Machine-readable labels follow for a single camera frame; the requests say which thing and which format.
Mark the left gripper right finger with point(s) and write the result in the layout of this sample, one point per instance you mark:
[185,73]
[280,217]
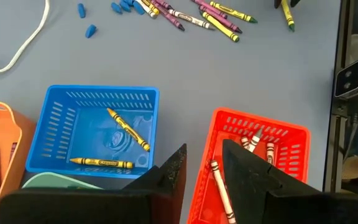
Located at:
[291,208]

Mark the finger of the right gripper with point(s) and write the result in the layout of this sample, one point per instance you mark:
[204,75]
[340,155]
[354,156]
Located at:
[294,2]
[278,3]

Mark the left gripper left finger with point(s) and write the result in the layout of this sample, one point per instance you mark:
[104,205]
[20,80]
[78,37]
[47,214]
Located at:
[89,208]

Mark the green crayon yellow wrapper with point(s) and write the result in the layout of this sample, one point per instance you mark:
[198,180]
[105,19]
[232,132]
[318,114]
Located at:
[287,17]
[233,12]
[221,28]

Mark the blue crayon piece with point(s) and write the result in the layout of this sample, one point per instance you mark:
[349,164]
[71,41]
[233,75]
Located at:
[116,7]
[125,5]
[138,8]
[81,10]
[90,31]

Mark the green plastic bin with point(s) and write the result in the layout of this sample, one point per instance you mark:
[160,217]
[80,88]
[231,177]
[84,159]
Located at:
[54,182]

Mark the blue slotted plastic basket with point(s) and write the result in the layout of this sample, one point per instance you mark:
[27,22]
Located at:
[89,140]

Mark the red slotted plastic basket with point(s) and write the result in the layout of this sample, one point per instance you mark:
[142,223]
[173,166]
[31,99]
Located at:
[204,202]

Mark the blue-grey table mat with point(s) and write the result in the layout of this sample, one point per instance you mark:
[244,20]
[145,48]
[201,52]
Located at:
[197,77]

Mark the orange plastic bin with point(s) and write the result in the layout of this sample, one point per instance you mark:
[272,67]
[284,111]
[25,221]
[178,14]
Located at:
[8,130]

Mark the black metal table frame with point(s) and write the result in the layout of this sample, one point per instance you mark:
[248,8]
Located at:
[337,31]

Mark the grey camera box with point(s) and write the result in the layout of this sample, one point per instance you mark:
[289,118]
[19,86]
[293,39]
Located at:
[353,77]

